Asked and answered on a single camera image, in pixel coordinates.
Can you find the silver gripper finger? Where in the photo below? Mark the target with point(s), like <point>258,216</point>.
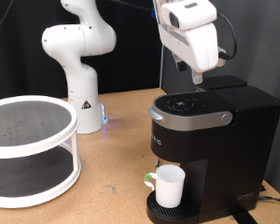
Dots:
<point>181,64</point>
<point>197,77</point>

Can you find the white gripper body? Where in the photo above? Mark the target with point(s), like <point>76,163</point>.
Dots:
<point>196,46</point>

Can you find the white mug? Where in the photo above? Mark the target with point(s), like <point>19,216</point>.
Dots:
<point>169,186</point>

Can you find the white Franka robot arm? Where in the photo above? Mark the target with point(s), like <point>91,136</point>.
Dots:
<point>81,40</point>

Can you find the black Keurig brew head lid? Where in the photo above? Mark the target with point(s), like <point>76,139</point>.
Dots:
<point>193,102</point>

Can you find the black Keurig coffee machine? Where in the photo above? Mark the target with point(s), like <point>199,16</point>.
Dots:
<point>233,149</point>

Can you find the black Keurig drip tray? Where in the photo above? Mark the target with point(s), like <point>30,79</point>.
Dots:
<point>168,213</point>

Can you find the small blue tape scrap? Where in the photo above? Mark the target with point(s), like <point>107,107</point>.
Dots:
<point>157,161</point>

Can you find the black tape strip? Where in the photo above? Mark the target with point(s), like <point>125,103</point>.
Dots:
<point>244,216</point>

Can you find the white two-tier turntable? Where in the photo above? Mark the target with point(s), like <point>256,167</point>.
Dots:
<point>21,152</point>

